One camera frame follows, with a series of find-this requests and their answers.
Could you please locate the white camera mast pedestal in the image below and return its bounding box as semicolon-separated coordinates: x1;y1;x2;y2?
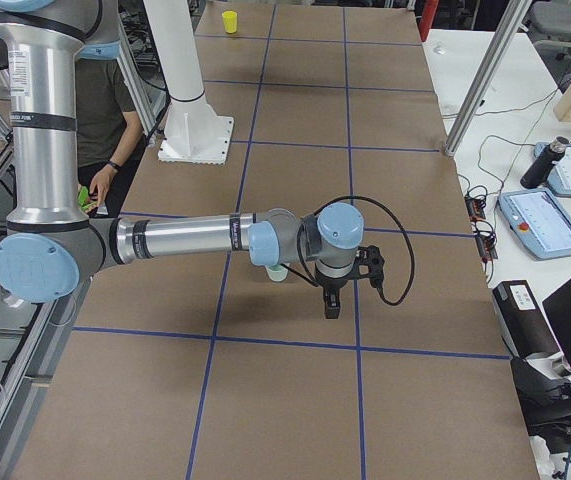
144;0;234;165

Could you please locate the seated person in olive shirt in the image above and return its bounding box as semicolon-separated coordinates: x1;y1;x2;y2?
75;59;146;216

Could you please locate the pale green plastic cup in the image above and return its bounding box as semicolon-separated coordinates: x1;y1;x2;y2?
265;265;288;282

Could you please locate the near blue teach pendant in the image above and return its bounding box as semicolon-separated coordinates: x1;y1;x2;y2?
498;188;571;260

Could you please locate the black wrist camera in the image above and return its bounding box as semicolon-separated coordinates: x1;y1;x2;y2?
354;245;385;289

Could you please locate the black water bottle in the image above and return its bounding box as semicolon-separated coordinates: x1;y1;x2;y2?
520;136;569;189

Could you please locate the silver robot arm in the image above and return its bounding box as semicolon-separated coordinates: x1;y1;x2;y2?
0;1;367;319

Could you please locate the black electronics box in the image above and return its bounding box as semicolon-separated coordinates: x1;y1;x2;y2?
492;280;560;360

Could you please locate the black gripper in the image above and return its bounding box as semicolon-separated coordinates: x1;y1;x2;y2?
320;277;344;319

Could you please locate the black camera cable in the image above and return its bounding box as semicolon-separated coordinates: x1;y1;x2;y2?
284;195;415;307

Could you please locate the aluminium frame post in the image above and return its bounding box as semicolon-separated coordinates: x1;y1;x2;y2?
443;0;532;157

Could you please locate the yellow plastic cup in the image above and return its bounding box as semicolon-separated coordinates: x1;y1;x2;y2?
221;10;238;34

